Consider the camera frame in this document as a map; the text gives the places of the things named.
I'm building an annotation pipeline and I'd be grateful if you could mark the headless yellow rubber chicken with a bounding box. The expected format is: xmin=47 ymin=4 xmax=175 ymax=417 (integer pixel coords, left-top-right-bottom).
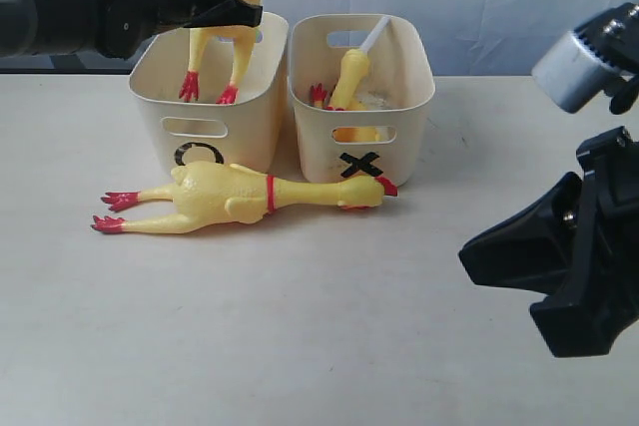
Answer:
xmin=309 ymin=84 xmax=383 ymax=144

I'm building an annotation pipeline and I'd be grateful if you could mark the yellow rubber chicken red collar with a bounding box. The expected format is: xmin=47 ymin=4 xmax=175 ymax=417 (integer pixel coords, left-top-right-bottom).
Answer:
xmin=91 ymin=161 xmax=398 ymax=234

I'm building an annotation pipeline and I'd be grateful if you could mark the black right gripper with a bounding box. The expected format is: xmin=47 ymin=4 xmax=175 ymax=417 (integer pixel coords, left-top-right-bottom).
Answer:
xmin=458 ymin=127 xmax=638 ymax=358

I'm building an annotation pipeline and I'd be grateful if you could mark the cream bin black X mark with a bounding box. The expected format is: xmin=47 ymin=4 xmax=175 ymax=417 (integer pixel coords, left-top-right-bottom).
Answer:
xmin=289 ymin=14 xmax=435 ymax=186

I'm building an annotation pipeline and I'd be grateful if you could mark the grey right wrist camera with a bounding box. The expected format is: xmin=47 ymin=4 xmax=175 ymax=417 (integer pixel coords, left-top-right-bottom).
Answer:
xmin=531 ymin=2 xmax=638 ymax=115

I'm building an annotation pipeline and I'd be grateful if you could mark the broken chicken head with squeaker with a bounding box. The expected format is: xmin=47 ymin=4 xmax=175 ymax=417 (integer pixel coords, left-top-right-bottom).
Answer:
xmin=328 ymin=15 xmax=390 ymax=111

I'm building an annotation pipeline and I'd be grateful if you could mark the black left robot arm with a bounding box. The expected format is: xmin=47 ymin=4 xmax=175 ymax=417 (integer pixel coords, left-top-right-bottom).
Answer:
xmin=1 ymin=0 xmax=263 ymax=59

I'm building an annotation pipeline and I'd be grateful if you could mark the cream bin black O mark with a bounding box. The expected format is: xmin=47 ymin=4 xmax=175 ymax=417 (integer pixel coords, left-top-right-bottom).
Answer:
xmin=129 ymin=12 xmax=289 ymax=172

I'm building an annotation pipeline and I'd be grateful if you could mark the large yellow rubber chicken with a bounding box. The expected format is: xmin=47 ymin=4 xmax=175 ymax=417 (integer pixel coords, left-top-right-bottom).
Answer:
xmin=179 ymin=0 xmax=262 ymax=105

